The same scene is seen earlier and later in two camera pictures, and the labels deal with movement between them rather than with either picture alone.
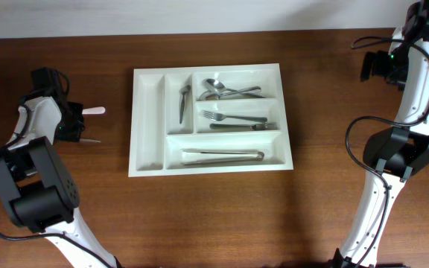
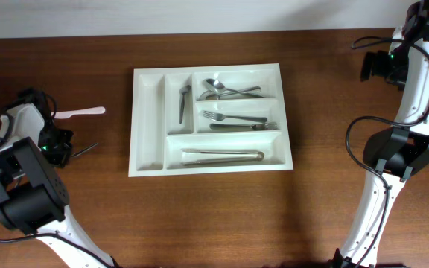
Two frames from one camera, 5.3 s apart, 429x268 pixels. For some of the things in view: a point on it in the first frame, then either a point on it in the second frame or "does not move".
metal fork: (220, 117) does not move
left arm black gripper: (74, 134) → (64, 154)
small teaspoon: (86, 140) → (85, 150)
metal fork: (255, 127) does not move
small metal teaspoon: (183, 90) does not move
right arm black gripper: (377, 69) does not move
